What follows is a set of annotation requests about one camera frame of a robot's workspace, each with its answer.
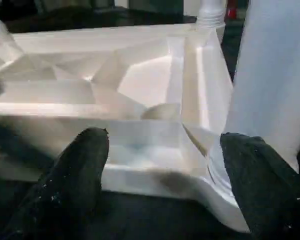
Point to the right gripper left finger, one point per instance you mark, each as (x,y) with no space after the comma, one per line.
(65,190)

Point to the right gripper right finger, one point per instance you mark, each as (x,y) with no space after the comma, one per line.
(265,190)

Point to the white plastic table top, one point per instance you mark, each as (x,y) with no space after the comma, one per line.
(140,82)

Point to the black mat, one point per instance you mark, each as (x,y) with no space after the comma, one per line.
(152,215)

